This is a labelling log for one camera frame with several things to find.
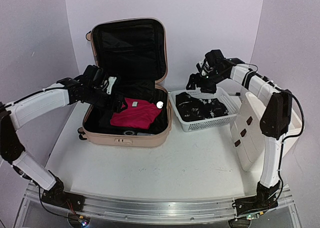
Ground magenta red cloth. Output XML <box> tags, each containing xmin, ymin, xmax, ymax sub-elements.
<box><xmin>110</xmin><ymin>98</ymin><xmax>162</xmax><ymax>130</ymax></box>

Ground aluminium front rail base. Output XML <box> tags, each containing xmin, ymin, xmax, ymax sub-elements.
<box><xmin>13</xmin><ymin>181</ymin><xmax>302</xmax><ymax>228</ymax></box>

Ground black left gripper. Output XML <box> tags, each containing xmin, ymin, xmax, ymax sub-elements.
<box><xmin>85</xmin><ymin>86</ymin><xmax>129</xmax><ymax>113</ymax></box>

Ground small perfume bottle silver cap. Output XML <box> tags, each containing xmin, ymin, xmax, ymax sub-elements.
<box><xmin>156</xmin><ymin>101</ymin><xmax>164</xmax><ymax>109</ymax></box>

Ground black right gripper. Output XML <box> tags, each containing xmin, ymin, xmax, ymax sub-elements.
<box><xmin>186</xmin><ymin>69</ymin><xmax>227</xmax><ymax>94</ymax></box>

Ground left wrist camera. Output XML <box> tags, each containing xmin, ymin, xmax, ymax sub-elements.
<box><xmin>104</xmin><ymin>76</ymin><xmax>117</xmax><ymax>95</ymax></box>

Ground white plastic storage bin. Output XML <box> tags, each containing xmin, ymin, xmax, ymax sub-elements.
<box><xmin>229</xmin><ymin>91</ymin><xmax>302</xmax><ymax>173</ymax></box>

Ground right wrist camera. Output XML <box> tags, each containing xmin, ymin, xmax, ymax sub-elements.
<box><xmin>196</xmin><ymin>61</ymin><xmax>208</xmax><ymax>77</ymax></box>

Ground beige hard-shell suitcase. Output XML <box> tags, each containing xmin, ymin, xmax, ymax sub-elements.
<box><xmin>77</xmin><ymin>18</ymin><xmax>173</xmax><ymax>148</ymax></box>

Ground black white splattered jeans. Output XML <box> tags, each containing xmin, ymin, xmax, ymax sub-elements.
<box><xmin>175</xmin><ymin>92</ymin><xmax>229</xmax><ymax>122</ymax></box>

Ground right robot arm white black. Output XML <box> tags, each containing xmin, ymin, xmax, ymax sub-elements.
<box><xmin>186</xmin><ymin>49</ymin><xmax>293</xmax><ymax>210</ymax></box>

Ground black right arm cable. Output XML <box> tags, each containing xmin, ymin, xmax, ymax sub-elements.
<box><xmin>239</xmin><ymin>62</ymin><xmax>306</xmax><ymax>144</ymax></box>

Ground round tin blue lid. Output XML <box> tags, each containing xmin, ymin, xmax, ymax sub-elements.
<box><xmin>123</xmin><ymin>130</ymin><xmax>137</xmax><ymax>136</ymax></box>

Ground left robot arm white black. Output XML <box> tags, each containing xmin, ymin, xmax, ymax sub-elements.
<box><xmin>0</xmin><ymin>65</ymin><xmax>128</xmax><ymax>207</ymax></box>

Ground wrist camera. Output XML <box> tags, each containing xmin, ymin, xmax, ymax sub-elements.
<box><xmin>104</xmin><ymin>76</ymin><xmax>117</xmax><ymax>95</ymax></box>
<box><xmin>196</xmin><ymin>61</ymin><xmax>208</xmax><ymax>77</ymax></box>

